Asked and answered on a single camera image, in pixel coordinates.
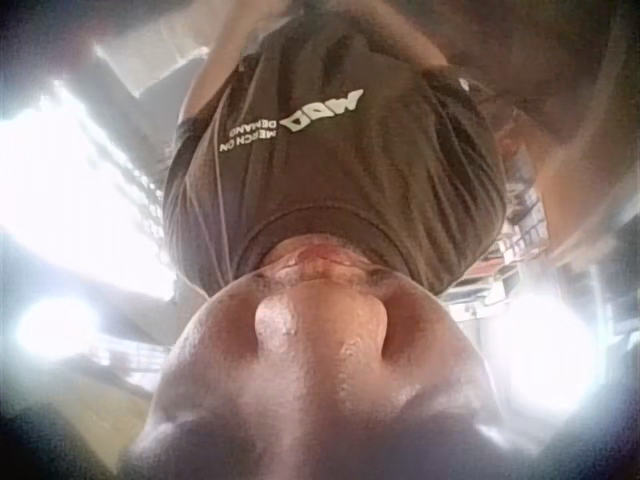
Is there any cluttered storage shelf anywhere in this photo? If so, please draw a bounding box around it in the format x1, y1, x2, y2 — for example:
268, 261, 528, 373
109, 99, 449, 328
492, 169, 557, 312

